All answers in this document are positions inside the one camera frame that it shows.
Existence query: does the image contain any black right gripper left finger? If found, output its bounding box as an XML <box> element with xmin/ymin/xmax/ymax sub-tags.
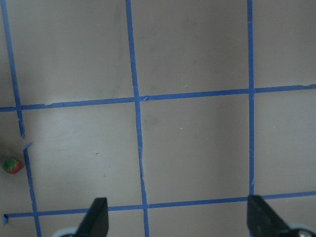
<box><xmin>75</xmin><ymin>197</ymin><xmax>109</xmax><ymax>237</ymax></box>

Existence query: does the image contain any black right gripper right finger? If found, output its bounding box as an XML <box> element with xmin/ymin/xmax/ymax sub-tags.
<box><xmin>247</xmin><ymin>195</ymin><xmax>291</xmax><ymax>237</ymax></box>

